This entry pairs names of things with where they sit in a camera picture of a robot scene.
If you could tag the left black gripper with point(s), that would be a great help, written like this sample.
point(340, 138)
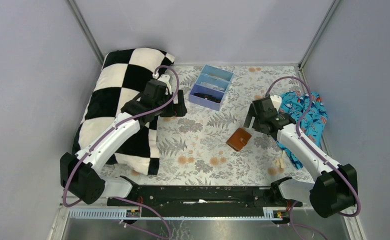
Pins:
point(176, 105)

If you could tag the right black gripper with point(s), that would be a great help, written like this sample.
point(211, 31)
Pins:
point(254, 115)

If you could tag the brown leather card holder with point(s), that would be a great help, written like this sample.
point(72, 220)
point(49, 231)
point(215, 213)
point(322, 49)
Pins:
point(239, 139)

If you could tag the blue compartment organizer box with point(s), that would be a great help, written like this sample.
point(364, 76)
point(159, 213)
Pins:
point(212, 81)

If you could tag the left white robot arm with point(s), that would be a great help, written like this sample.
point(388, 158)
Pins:
point(80, 172)

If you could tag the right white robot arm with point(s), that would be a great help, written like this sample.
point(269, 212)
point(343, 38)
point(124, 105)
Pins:
point(335, 186)

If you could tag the black item in box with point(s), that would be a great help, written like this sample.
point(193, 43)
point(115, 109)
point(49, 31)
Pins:
point(208, 97)

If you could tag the floral table mat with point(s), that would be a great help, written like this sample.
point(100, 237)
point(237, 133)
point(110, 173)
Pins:
point(193, 149)

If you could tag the beige knotted fabric strip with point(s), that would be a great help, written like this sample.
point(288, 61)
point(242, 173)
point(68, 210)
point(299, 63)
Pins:
point(280, 162)

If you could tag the blue patterned cloth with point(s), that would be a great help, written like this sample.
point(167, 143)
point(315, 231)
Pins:
point(313, 123)

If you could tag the black white checkered pillow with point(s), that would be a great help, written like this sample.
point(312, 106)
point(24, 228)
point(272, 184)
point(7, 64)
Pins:
point(124, 74)

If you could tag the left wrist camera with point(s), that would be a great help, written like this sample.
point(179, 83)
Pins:
point(165, 78)

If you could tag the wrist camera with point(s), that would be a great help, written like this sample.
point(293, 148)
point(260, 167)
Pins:
point(165, 78)
point(276, 101)

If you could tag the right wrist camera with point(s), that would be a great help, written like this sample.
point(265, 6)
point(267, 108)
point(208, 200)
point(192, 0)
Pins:
point(276, 101)

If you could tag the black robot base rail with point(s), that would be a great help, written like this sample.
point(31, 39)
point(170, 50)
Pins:
point(209, 201)

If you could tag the white slotted cable duct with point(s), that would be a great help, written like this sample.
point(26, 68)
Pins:
point(124, 214)

